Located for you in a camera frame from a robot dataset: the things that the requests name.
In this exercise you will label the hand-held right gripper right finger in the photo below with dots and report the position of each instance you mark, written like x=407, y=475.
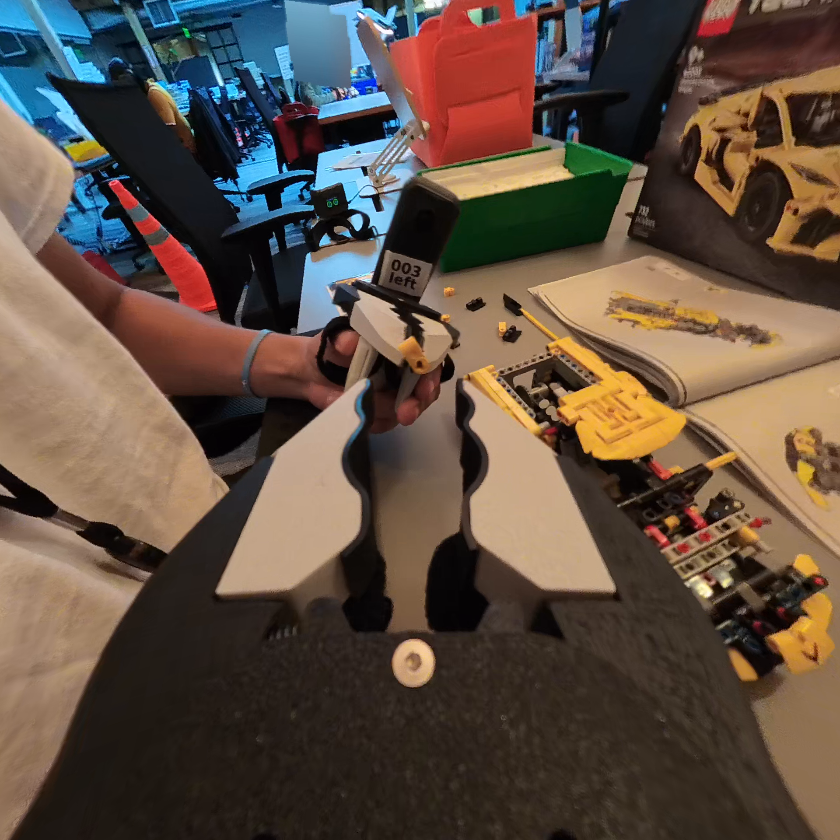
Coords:
x=531, y=518

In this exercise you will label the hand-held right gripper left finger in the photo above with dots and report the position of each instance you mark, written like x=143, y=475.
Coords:
x=295, y=512

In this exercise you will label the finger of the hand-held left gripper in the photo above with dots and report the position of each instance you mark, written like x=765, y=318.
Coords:
x=438, y=341
x=374, y=331

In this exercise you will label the yellow toy brick connector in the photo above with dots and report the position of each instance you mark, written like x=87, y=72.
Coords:
x=415, y=352

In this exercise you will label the yellow toy brick car model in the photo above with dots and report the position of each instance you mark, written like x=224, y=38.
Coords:
x=623, y=407

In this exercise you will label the person's left forearm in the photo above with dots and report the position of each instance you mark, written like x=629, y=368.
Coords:
x=197, y=334

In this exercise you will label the person's left hand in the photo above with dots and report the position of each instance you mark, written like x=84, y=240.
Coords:
x=413, y=403

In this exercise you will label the black toy brick panel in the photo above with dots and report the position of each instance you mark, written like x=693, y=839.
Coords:
x=512, y=304

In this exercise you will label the small black toy robot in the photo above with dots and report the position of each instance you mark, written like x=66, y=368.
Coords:
x=328, y=200

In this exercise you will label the white paper stack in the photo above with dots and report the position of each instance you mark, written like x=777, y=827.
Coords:
x=505, y=170

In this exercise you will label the yellow thin toy rod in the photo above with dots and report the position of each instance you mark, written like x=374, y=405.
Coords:
x=538, y=323

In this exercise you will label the green storage bin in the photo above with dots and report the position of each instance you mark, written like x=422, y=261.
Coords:
x=525, y=223

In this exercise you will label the blue wristband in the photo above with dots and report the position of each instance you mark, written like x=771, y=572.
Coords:
x=253, y=364

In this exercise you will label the wooden table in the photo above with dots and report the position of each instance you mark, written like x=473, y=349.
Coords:
x=354, y=108

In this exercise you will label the orange felt bag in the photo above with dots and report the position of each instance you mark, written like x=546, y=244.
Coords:
x=479, y=98

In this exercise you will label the red office chair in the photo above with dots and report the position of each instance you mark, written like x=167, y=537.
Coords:
x=298, y=134

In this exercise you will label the wooden document stand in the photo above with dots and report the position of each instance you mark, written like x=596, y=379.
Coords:
x=387, y=72

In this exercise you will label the orange traffic cone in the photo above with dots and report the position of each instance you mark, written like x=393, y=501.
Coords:
x=167, y=256

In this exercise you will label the open instruction booklet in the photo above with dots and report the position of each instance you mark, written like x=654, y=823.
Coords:
x=656, y=295

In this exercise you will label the toy car set box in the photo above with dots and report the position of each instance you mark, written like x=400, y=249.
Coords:
x=754, y=131

